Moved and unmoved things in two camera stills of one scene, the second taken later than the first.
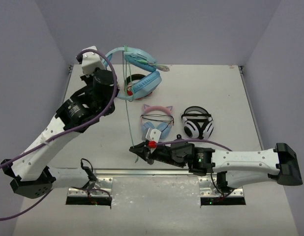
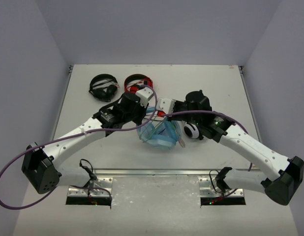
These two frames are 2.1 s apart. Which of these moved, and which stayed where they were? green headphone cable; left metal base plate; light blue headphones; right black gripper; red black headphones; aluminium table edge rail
Moved: light blue headphones; green headphone cable; right black gripper
Stayed: red black headphones; aluminium table edge rail; left metal base plate
